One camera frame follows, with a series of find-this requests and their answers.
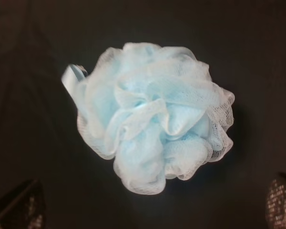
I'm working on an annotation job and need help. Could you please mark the black table cloth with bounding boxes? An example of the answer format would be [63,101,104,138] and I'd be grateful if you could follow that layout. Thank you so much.
[0,0,286,229]

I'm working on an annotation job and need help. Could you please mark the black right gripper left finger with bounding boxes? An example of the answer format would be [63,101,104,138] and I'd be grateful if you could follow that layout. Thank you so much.
[0,179,45,229]

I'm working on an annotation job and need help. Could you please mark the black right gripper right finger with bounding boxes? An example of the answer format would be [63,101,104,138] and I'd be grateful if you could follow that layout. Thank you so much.
[266,172,286,229]

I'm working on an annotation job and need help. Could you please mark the blue white bath loofah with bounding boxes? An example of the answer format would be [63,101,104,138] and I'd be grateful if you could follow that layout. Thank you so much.
[61,42,235,195]

